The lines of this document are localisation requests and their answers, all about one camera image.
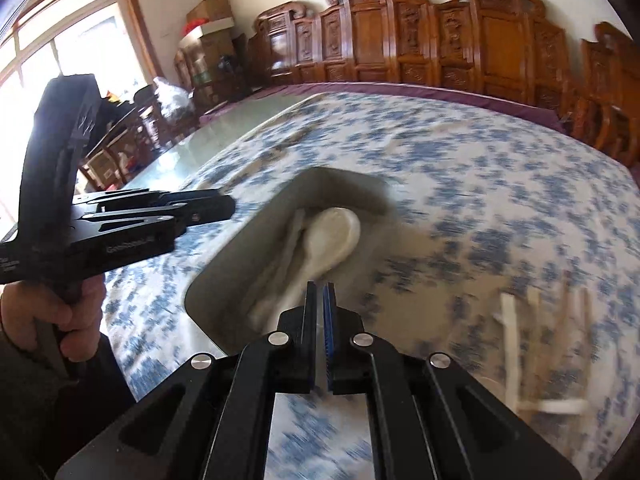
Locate person's left hand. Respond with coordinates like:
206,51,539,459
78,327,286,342
1,274,106,363

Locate wooden dining chair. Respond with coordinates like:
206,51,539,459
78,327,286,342
79,84,175,191

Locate white plastic fork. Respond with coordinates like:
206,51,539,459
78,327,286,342
495,292,588,416

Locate white plastic bag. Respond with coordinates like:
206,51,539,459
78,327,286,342
153,77,195,124

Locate grey rectangular utensil bin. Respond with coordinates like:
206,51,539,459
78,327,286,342
184,167,397,354

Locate white ceramic soup spoon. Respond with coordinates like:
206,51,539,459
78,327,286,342
250,207,360,333

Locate stacked cardboard boxes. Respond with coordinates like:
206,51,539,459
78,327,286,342
174,0,246,110

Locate wooden chopstick right of paddle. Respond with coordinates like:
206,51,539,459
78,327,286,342
527,271,592,404

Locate blue floral tablecloth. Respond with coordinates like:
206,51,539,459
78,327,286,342
103,92,639,479

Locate wooden framed window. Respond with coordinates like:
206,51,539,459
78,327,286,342
1,0,163,209

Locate purple sofa seat cushion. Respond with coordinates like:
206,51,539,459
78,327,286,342
198,81,566,133

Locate carved wooden long sofa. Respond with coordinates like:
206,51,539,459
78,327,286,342
247,0,570,114

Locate carved wooden armchair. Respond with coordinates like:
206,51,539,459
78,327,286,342
570,22,640,168

